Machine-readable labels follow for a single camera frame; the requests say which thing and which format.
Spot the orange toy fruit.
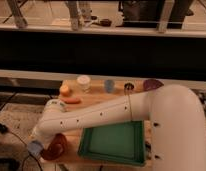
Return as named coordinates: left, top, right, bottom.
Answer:
left=60, top=85, right=70, bottom=97

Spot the blue eraser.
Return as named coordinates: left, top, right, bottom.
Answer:
left=27, top=141, right=43, bottom=156

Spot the black floor cable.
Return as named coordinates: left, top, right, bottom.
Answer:
left=0, top=122, right=44, bottom=171

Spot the blue cup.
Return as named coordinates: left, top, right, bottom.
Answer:
left=104, top=80, right=115, bottom=93

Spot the metal cup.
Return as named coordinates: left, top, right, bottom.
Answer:
left=124, top=82, right=134, bottom=90

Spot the purple bowl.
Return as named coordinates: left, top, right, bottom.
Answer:
left=143, top=79, right=163, bottom=91

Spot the red bowl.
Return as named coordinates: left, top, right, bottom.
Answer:
left=40, top=134, right=67, bottom=161

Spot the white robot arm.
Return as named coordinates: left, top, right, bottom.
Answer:
left=32, top=84, right=206, bottom=171

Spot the orange carrot toy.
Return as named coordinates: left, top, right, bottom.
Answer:
left=60, top=97, right=81, bottom=104

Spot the green plastic tray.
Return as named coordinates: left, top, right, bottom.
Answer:
left=78, top=121, right=146, bottom=166

